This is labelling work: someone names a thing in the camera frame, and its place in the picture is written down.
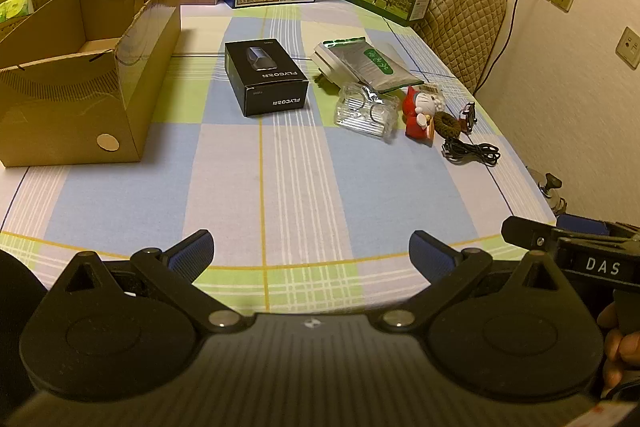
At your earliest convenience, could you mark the checked pastel tablecloth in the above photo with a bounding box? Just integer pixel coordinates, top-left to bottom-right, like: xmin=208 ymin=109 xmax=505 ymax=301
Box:
xmin=0 ymin=0 xmax=559 ymax=314

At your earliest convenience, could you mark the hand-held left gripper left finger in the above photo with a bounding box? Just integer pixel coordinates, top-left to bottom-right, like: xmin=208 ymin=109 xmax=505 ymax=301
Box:
xmin=47 ymin=229 xmax=256 ymax=335

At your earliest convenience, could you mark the black charger cable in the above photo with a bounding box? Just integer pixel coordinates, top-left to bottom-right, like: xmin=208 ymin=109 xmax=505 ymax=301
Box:
xmin=472 ymin=0 xmax=551 ymax=96

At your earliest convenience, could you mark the brown round biscuit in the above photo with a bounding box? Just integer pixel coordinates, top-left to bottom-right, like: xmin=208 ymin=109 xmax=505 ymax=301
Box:
xmin=432 ymin=111 xmax=464 ymax=139

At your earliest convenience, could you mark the quilted beige chair cover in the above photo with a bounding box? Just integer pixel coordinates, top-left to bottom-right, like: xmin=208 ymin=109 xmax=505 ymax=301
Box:
xmin=410 ymin=0 xmax=509 ymax=96

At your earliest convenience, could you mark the brown cardboard box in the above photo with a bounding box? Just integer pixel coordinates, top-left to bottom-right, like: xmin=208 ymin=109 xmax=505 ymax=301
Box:
xmin=0 ymin=0 xmax=182 ymax=168

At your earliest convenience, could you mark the small black red keychain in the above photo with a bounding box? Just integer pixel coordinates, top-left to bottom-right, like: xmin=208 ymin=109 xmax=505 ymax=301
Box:
xmin=458 ymin=102 xmax=478 ymax=134

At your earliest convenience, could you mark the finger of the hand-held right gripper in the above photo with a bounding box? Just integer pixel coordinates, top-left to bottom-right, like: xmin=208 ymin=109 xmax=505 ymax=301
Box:
xmin=501 ymin=215 xmax=560 ymax=254
xmin=556 ymin=214 xmax=609 ymax=236

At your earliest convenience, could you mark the black shaver box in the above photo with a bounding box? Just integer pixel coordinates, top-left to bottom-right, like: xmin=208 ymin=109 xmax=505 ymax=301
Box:
xmin=224 ymin=39 xmax=310 ymax=118

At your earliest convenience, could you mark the person's right hand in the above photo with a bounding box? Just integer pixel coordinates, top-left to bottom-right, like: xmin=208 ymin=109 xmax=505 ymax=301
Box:
xmin=596 ymin=301 xmax=640 ymax=398

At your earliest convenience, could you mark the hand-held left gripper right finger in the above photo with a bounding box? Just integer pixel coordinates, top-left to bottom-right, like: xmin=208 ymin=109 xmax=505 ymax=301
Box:
xmin=377 ymin=229 xmax=576 ymax=335

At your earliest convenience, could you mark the cotton swab packet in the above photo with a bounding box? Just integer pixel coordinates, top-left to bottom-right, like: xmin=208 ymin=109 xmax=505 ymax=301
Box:
xmin=417 ymin=82 xmax=446 ymax=108

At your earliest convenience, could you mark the red cartoon cat figurine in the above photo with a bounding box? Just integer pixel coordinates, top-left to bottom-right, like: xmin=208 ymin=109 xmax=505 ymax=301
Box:
xmin=402 ymin=85 xmax=446 ymax=142

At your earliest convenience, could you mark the clear plastic packaging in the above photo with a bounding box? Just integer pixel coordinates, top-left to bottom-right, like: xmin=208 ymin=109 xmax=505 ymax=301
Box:
xmin=333 ymin=82 xmax=399 ymax=142

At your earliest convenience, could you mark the silver green tea packet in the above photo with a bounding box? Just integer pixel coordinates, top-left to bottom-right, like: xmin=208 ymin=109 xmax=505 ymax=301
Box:
xmin=312 ymin=36 xmax=426 ymax=94

